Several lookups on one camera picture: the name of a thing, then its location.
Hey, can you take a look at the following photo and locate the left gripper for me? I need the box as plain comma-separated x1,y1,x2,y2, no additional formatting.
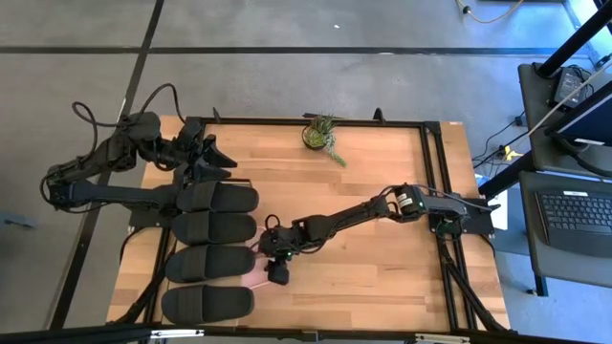
170,118,239,183

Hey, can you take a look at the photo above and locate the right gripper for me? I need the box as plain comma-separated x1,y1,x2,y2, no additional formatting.
258,223,308,288

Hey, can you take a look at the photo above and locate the black rubber slide sandal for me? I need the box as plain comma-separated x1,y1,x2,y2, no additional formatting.
170,211,258,247
176,180,260,214
161,285,255,326
164,245,256,284

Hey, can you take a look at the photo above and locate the potted green succulent plant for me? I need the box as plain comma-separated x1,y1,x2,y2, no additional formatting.
300,113,350,168

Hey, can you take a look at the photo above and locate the small dark blurred object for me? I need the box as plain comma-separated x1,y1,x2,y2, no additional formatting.
0,212,38,231

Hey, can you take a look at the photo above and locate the black rig crossbar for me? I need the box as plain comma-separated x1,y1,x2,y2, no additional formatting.
0,323,612,344

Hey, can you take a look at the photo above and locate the white box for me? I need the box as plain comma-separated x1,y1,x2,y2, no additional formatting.
491,203,509,231

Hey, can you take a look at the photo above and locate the black slanted pole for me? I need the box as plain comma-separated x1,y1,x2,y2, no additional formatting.
535,0,612,78
479,151,536,200

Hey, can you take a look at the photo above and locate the grey desk top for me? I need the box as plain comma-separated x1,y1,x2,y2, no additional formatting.
517,61,612,179
518,170,612,290

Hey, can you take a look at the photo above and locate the black computer keyboard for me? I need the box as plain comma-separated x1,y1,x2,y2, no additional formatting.
534,189,612,259

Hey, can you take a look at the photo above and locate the black power adapter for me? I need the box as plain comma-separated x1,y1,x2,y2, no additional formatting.
553,66,594,109

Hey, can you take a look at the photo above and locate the dark flat monitor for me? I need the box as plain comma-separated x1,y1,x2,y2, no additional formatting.
544,78,612,148

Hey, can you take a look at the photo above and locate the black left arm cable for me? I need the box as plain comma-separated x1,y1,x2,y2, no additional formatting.
71,83,187,159

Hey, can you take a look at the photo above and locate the yellow cable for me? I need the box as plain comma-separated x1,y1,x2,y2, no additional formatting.
454,0,526,25

